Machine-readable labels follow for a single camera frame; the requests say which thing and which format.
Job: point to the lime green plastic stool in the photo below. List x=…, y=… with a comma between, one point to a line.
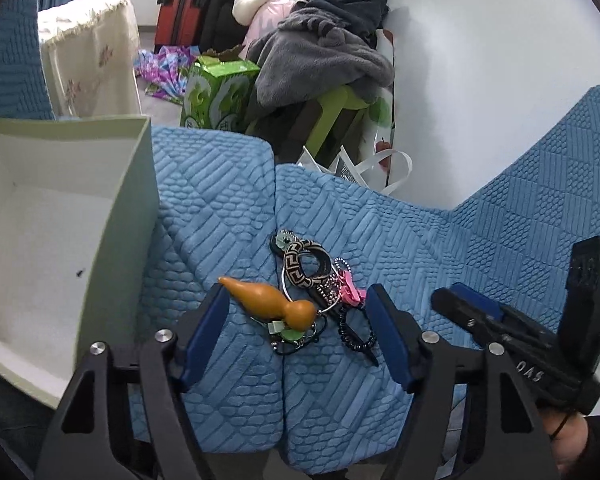
x=320, y=127

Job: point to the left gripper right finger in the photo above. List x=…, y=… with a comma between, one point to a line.
x=502, y=436

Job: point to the green printed carton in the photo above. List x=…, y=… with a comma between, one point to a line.
x=217, y=93

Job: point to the green cardboard box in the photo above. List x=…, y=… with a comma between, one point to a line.
x=78, y=203

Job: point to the black camera box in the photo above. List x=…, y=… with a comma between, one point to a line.
x=578, y=334

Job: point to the red suitcase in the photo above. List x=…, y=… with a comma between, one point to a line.
x=179, y=23

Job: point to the white shopping bag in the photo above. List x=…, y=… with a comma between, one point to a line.
x=372, y=161

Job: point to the pink charm keychain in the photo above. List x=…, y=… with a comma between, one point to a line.
x=349, y=293

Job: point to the grey fleece garment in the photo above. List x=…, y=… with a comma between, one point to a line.
x=309, y=54

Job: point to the pink garment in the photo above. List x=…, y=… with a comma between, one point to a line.
x=265, y=20

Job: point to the cream floral covered stand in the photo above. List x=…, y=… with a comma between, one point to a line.
x=88, y=49

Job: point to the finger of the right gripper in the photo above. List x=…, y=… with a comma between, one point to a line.
x=477, y=300
x=467, y=309

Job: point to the purple patterned cloth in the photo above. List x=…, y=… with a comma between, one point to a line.
x=166, y=72

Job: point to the black beaded bracelet red beads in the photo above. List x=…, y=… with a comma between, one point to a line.
x=356, y=333

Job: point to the right hand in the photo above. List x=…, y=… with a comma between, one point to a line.
x=568, y=436

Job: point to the blue textured sofa cover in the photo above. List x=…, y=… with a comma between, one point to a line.
x=325, y=407

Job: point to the orange gourd pendant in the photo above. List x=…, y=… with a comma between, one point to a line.
x=268, y=303

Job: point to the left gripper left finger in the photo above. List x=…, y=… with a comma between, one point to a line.
x=122, y=415

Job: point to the silver bangle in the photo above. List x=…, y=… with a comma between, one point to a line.
x=310, y=294

